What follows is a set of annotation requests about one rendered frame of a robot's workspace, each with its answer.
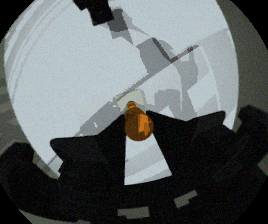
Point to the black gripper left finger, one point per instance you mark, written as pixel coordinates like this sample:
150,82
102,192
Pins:
109,147

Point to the white square block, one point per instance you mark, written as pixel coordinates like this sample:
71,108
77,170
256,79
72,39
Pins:
124,99

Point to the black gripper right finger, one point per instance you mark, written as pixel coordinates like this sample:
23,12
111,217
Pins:
176,137

